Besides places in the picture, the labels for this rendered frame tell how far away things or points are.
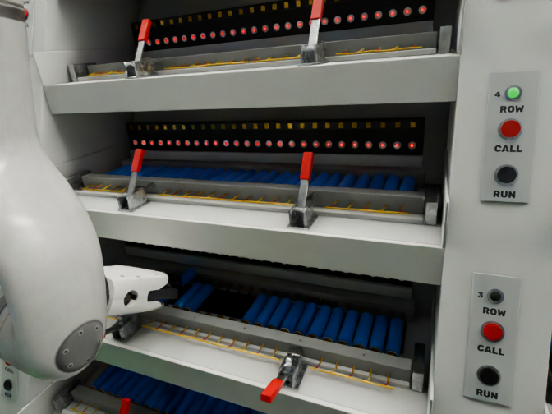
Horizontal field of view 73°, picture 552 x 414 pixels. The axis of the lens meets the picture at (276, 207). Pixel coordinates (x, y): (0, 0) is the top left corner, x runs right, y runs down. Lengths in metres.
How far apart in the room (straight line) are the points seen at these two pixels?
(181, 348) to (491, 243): 0.41
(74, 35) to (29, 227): 0.51
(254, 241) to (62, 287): 0.22
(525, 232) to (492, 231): 0.03
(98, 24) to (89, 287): 0.58
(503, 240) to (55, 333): 0.40
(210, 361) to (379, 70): 0.42
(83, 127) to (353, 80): 0.51
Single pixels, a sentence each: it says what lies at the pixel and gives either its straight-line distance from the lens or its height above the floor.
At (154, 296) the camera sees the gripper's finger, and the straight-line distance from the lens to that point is 0.54.
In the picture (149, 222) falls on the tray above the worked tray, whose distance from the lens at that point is 0.55.
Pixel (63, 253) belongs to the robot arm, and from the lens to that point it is 0.34.
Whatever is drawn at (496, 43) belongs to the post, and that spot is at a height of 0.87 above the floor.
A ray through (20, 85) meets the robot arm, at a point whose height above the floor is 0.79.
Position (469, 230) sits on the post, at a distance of 0.41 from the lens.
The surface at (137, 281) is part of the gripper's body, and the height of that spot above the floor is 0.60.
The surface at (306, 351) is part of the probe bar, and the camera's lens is 0.51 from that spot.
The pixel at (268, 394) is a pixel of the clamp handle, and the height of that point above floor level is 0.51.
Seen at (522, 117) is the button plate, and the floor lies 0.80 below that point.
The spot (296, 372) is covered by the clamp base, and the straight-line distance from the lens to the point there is 0.49.
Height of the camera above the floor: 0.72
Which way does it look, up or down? 2 degrees down
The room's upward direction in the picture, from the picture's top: 4 degrees clockwise
